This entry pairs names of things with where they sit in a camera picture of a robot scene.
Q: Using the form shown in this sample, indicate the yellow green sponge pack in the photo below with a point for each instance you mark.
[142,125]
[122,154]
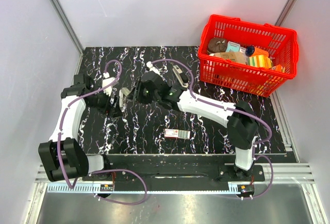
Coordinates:
[260,61]

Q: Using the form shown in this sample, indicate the blue capped orange bottle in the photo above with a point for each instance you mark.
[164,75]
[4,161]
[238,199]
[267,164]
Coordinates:
[253,51]

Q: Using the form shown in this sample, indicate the red white staple box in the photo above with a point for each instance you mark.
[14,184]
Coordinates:
[175,133]

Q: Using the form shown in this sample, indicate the brown cardboard package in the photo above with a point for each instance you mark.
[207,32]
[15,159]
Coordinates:
[237,57]

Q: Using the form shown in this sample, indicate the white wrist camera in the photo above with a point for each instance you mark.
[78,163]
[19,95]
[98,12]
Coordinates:
[106,84]
[150,67]

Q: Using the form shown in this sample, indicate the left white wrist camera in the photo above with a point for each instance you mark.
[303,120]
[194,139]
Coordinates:
[106,84]

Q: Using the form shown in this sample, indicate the beige stapler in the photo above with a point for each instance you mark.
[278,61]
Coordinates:
[123,94]

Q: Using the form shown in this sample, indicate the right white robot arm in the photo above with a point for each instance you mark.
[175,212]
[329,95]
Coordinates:
[237,118]

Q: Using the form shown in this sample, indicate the orange small box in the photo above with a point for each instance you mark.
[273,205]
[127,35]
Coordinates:
[278,68]

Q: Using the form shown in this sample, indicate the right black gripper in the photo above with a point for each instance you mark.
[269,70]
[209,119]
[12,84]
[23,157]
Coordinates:
[137,93]

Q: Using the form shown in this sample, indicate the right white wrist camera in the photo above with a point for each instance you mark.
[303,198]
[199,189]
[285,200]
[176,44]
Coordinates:
[150,67]

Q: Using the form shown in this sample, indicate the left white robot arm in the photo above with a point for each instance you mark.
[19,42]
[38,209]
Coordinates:
[62,157]

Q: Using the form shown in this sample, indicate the red plastic basket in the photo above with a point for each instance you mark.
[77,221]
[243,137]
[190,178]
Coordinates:
[281,43]

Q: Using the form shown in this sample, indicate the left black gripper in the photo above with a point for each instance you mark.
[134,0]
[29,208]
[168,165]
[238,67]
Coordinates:
[111,110]

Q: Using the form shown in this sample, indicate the aluminium rail frame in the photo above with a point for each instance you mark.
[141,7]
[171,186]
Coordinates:
[283,175]

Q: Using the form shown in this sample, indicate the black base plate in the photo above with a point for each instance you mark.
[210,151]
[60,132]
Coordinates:
[179,172]

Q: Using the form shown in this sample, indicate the teal small box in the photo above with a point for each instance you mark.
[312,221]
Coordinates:
[233,47]

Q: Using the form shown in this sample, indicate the brown round object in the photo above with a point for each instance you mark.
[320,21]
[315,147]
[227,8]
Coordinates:
[217,45]

